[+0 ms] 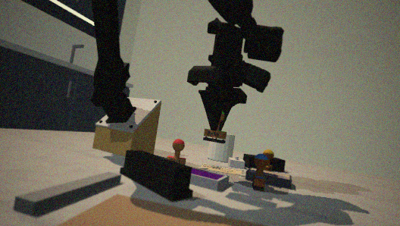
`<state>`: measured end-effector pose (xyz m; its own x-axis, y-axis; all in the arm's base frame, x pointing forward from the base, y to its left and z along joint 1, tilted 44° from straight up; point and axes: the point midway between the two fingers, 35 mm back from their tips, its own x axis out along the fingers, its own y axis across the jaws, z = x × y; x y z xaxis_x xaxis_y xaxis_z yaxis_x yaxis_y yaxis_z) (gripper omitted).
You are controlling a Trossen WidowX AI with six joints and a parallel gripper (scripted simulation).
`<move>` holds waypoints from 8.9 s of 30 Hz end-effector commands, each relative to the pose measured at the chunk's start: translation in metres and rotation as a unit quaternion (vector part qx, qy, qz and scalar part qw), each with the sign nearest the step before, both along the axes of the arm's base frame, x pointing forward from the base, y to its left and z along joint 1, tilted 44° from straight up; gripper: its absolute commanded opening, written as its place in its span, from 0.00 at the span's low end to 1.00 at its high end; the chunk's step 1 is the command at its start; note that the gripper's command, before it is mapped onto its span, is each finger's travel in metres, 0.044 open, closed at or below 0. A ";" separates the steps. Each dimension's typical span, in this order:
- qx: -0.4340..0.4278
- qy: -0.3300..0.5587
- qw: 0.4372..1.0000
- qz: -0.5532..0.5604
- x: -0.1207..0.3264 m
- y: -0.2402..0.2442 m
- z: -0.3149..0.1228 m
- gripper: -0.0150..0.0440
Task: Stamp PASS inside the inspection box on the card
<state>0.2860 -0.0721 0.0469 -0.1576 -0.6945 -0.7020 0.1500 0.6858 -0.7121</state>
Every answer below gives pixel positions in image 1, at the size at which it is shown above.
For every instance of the wooden stamp with red knob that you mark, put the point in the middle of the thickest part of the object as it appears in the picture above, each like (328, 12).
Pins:
(178, 145)

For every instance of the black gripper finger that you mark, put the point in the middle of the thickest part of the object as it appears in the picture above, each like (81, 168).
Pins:
(213, 102)
(226, 110)

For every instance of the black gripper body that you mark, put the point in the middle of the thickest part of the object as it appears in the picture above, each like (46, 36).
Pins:
(218, 75)

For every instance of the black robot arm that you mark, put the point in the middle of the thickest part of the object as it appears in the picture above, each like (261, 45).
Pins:
(111, 73)

